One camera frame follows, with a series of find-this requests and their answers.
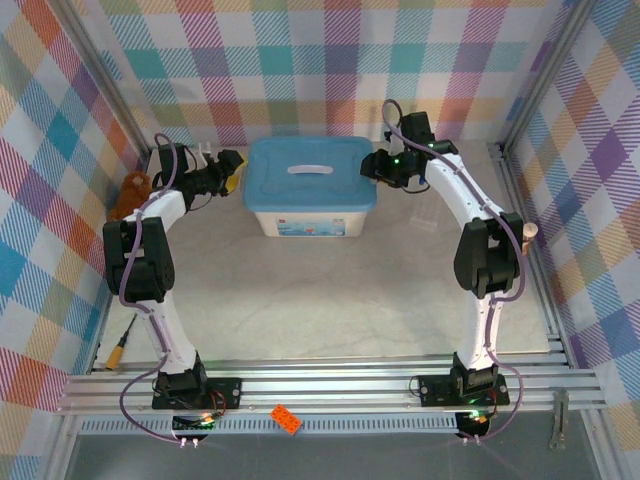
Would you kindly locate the blue plastic box lid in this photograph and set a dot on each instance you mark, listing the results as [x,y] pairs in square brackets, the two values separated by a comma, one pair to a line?
[310,187]

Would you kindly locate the clear plastic storage box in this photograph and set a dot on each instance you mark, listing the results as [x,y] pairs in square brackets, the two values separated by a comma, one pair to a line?
[310,225]

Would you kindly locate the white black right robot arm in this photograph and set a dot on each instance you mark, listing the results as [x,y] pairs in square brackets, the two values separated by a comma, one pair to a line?
[487,260]

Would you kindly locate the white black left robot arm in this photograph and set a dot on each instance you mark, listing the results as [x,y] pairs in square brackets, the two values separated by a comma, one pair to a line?
[150,260]

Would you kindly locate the brown teddy bear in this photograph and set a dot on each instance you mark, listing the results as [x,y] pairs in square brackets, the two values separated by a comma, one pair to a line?
[131,192]

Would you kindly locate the brown bottle with beige cap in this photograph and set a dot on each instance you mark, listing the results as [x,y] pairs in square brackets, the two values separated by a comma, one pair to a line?
[529,237]

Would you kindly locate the orange toy brick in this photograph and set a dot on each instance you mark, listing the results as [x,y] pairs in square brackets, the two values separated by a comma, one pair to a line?
[287,419]

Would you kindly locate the small black circuit board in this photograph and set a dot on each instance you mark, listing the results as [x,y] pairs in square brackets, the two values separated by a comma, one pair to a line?
[475,425]
[195,427]

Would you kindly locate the grey metal wrench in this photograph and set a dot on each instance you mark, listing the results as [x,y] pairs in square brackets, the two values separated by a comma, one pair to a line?
[559,425]

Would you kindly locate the aluminium frame post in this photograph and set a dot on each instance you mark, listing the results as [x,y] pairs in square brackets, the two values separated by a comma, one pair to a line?
[108,80]
[544,75]

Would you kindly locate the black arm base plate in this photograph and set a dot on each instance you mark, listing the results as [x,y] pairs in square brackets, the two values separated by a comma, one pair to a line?
[435,390]
[230,390]

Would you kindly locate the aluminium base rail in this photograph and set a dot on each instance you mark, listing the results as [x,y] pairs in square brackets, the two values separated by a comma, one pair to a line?
[325,385]

